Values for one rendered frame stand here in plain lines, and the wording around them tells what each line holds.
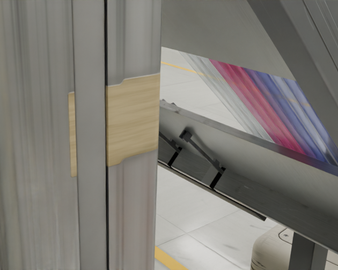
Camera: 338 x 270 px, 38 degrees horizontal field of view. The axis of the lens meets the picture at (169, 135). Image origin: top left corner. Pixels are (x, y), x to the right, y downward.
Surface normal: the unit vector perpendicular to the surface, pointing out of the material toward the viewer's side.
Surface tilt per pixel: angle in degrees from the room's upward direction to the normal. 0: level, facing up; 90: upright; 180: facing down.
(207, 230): 0
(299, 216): 47
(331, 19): 90
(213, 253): 0
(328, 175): 137
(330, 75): 90
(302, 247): 90
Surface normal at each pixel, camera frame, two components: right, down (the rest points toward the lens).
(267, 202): -0.53, -0.49
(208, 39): -0.55, 0.82
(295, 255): -0.80, 0.18
